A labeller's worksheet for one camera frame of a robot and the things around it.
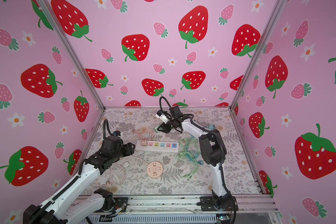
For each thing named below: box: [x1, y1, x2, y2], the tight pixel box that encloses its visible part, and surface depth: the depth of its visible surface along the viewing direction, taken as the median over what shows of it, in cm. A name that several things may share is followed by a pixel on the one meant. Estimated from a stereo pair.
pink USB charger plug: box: [140, 139, 148, 147], surface depth 95 cm
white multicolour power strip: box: [135, 140, 181, 153], surface depth 96 cm
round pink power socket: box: [146, 161, 164, 179], surface depth 85 cm
